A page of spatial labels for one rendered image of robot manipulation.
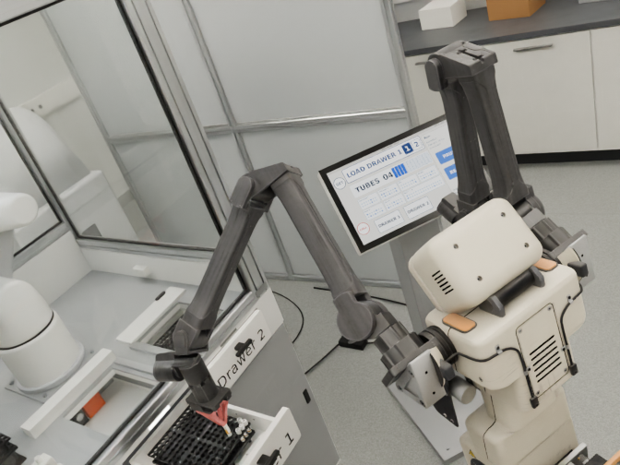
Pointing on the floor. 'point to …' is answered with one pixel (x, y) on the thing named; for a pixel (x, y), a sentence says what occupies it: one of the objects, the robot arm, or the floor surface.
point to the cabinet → (269, 363)
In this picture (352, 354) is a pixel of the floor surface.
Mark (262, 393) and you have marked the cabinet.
